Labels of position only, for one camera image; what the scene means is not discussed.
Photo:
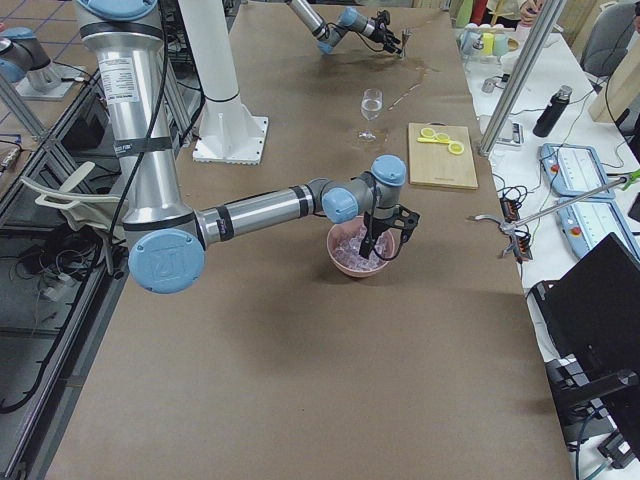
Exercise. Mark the yellow plastic knife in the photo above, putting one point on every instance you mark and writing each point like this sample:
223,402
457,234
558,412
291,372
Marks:
434,141

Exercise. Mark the aluminium frame post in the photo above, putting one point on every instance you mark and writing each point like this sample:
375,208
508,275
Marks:
522,68

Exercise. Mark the blue teach pendant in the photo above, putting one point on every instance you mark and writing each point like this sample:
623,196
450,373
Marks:
589,221
572,169

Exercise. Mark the grey office chair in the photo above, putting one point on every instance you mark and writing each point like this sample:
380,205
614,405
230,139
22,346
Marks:
608,42

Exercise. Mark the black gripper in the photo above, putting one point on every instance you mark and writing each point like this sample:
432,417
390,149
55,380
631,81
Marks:
381,33
381,226

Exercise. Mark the bamboo cutting board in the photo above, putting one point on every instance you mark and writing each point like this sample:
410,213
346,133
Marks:
432,165

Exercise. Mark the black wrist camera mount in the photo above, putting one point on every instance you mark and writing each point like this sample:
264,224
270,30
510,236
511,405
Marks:
405,220

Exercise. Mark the blue teach pendant near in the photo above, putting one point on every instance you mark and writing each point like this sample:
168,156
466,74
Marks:
589,221

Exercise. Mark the steel double jigger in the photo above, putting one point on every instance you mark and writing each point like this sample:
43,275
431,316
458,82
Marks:
405,36

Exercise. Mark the metal reacher grabber tool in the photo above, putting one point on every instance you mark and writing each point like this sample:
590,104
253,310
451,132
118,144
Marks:
509,228

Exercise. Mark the blue teach pendant far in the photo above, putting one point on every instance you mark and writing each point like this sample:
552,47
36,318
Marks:
572,169

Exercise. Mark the clear wine glass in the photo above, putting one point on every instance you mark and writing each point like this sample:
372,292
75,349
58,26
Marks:
371,106

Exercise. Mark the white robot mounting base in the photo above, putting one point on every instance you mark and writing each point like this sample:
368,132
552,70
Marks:
228,132

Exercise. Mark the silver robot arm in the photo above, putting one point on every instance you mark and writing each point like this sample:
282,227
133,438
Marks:
165,237
329,35

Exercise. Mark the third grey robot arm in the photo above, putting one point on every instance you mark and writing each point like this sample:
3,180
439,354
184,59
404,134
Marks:
24,62

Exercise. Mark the lemon slice far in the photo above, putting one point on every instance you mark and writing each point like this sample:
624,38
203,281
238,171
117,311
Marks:
456,148

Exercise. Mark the black monitor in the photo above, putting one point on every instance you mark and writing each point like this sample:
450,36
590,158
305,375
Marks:
592,313

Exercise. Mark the clear ice cubes pile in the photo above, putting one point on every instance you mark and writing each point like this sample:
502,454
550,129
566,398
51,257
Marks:
346,253

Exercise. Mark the black water bottle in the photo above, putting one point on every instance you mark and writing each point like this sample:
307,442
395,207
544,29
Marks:
553,111

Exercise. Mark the lemon slice near handle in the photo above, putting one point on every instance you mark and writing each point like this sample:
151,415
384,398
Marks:
428,133

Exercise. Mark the pink bowl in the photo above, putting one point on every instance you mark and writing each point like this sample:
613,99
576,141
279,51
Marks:
348,228

